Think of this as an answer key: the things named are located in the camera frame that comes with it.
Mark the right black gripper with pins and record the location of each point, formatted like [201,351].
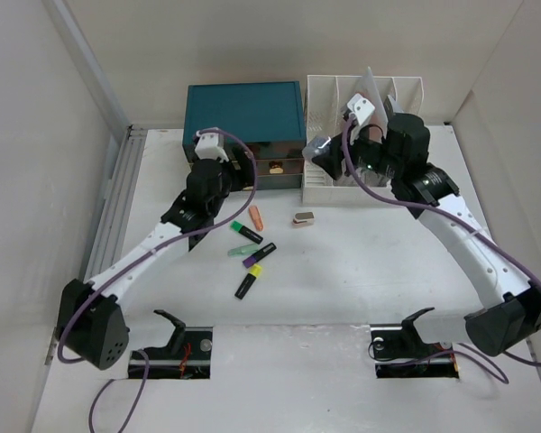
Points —
[329,161]

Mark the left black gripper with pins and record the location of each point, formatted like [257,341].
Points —
[244,176]

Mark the orange highlighter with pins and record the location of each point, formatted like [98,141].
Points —
[256,218]

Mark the clear box of paper clips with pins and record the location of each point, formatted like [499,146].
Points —
[318,146]

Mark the red booklet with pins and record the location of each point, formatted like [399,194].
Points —
[367,86]

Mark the pink white stapler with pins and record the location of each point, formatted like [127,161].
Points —
[302,219]

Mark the grey setup guide manual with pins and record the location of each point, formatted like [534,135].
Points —
[392,107]

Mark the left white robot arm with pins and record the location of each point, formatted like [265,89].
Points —
[92,325]

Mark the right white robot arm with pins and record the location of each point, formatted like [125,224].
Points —
[509,293]

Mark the green cap black highlighter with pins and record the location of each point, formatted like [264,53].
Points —
[246,232]

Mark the teal desktop drawer cabinet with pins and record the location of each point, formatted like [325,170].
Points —
[267,116]

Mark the white file organizer rack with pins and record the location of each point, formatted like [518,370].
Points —
[325,102]

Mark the pale green highlighter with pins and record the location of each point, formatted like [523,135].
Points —
[244,250]

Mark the purple cap black highlighter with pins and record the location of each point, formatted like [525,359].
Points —
[259,255]

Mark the yellow cap black highlighter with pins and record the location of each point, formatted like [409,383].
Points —
[249,279]

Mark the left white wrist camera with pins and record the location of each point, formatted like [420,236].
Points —
[210,144]

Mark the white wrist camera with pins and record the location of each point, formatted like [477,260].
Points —
[210,144]
[360,110]

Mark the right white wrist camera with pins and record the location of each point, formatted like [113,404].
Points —
[360,110]

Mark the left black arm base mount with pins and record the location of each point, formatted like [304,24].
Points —
[164,347]

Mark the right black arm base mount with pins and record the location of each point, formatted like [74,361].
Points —
[399,353]

